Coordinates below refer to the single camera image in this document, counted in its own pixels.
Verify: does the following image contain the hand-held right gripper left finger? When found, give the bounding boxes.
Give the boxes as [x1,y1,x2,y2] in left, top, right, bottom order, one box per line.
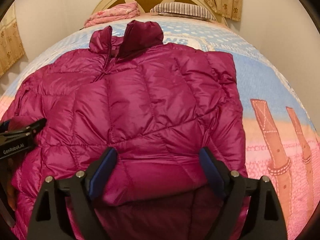
[27,147,118,240]

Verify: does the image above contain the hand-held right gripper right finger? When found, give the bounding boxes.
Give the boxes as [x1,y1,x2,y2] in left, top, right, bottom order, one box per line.
[199,147,288,240]

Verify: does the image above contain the magenta quilted down jacket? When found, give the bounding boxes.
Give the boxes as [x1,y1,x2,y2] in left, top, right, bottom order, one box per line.
[0,20,250,240]

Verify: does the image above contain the blue and pink printed blanket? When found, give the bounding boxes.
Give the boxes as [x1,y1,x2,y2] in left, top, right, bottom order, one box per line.
[0,14,320,240]

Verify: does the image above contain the pink folded quilt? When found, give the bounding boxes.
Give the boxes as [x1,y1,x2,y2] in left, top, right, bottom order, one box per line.
[84,1,140,28]

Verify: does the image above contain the striped pillow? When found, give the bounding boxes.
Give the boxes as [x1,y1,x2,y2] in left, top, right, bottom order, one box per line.
[150,2,216,22]

